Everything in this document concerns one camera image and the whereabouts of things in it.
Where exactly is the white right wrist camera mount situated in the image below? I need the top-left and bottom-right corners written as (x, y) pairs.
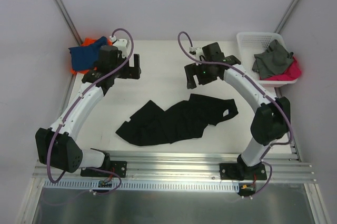
top-left (189, 46), bottom-right (204, 60)

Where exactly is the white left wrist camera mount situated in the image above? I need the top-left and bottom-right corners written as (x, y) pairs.
top-left (108, 36), bottom-right (131, 58)

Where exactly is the grey green t shirt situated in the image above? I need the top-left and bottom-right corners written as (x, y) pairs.
top-left (252, 39), bottom-right (294, 80)

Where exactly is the blue t shirt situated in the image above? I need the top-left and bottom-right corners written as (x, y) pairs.
top-left (68, 36), bottom-right (110, 72)

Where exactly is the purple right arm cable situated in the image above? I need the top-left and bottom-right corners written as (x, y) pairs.
top-left (177, 31), bottom-right (294, 200)

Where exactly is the pink t shirt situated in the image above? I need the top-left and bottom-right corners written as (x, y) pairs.
top-left (265, 57), bottom-right (302, 82)

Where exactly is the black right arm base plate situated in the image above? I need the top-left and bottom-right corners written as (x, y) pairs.
top-left (219, 162), bottom-right (267, 181)

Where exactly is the aluminium mounting rail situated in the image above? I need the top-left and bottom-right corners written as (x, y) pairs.
top-left (32, 150), bottom-right (316, 183)

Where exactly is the left corner aluminium post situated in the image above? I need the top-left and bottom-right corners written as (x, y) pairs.
top-left (53, 0), bottom-right (83, 46)

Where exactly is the white slotted cable duct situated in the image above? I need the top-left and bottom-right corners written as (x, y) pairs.
top-left (44, 179), bottom-right (239, 193)

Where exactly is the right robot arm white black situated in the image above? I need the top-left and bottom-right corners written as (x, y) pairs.
top-left (184, 43), bottom-right (292, 181)

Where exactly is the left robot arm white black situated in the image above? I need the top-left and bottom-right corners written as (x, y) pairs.
top-left (35, 46), bottom-right (141, 176)

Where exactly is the white plastic laundry basket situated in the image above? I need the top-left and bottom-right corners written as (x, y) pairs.
top-left (236, 32), bottom-right (302, 88)

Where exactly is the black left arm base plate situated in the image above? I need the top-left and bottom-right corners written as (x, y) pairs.
top-left (80, 160), bottom-right (127, 178)

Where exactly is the orange t shirt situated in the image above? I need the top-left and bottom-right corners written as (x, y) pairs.
top-left (70, 37), bottom-right (114, 75)

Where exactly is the black t shirt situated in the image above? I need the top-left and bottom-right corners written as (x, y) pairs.
top-left (116, 94), bottom-right (239, 147)

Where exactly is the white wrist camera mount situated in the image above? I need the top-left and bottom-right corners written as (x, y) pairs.
top-left (189, 46), bottom-right (204, 60)
top-left (108, 36), bottom-right (131, 58)

